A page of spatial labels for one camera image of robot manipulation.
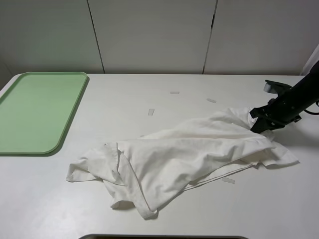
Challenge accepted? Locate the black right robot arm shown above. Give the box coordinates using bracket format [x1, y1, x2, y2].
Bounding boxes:
[250, 63, 319, 133]

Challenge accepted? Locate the white short sleeve t-shirt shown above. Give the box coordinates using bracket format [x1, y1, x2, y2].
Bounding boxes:
[66, 108, 299, 219]

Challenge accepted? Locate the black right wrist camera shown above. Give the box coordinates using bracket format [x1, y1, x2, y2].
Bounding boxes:
[264, 80, 292, 96]

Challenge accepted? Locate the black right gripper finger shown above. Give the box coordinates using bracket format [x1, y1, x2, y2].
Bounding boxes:
[250, 118, 273, 133]

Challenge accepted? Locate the clear tape strip lower right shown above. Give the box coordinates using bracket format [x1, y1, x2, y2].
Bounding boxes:
[222, 177, 235, 184]

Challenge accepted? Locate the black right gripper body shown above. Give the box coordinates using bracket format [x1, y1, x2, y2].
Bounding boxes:
[250, 98, 302, 129]

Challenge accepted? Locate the light green plastic tray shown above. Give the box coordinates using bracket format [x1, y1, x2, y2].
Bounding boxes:
[0, 72, 89, 156]

